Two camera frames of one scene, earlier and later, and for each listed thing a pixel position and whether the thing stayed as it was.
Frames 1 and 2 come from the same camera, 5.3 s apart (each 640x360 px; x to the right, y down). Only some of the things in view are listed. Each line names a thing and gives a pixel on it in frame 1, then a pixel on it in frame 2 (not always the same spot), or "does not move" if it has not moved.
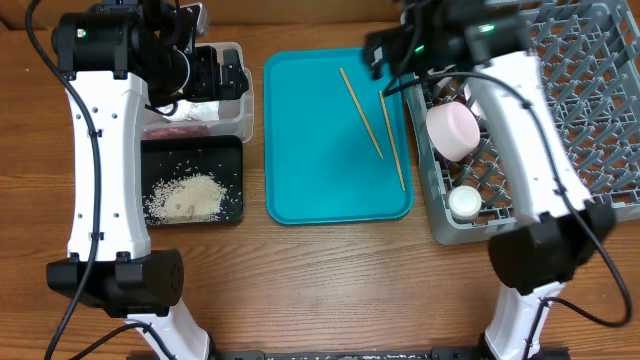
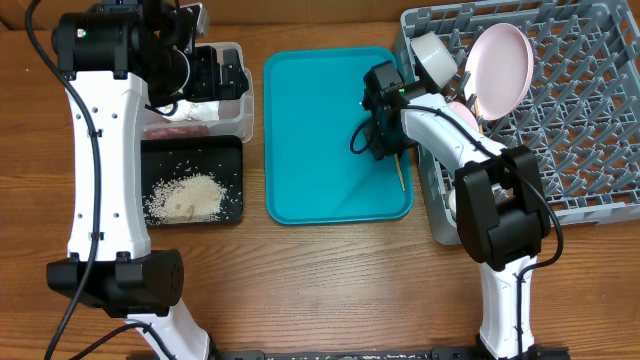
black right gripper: x=383 y=45 → x=380 y=147
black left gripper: x=210 y=87 does not move
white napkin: x=192 y=111 does not move
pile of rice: x=191 y=198 does not move
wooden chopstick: x=359 y=106 → x=476 y=110
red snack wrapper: x=191 y=132 does not move
